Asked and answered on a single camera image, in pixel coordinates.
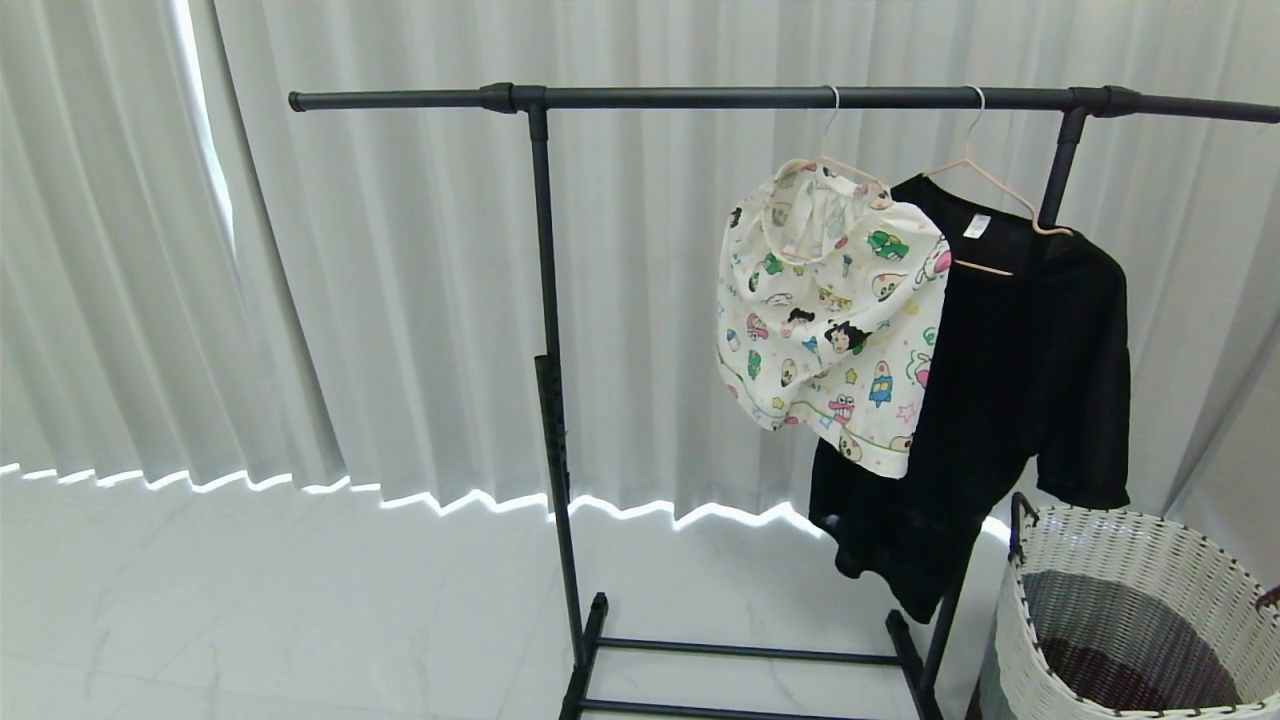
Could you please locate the cream printed garment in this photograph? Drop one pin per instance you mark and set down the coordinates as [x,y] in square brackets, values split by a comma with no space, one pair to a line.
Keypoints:
[830,330]

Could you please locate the pink clothes hanger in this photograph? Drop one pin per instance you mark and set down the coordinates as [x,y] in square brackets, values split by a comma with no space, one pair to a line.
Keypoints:
[990,181]
[828,130]

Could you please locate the black garment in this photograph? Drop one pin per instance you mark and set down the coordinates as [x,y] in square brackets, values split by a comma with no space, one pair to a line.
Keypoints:
[1000,400]

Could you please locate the black clothes rack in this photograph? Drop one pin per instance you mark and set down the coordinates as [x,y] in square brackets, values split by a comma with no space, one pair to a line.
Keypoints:
[700,98]

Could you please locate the white laundry basket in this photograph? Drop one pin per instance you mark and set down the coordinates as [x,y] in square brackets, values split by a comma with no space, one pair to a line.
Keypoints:
[1130,560]

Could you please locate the white curtain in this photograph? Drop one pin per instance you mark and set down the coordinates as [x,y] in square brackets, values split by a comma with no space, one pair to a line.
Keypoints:
[350,280]

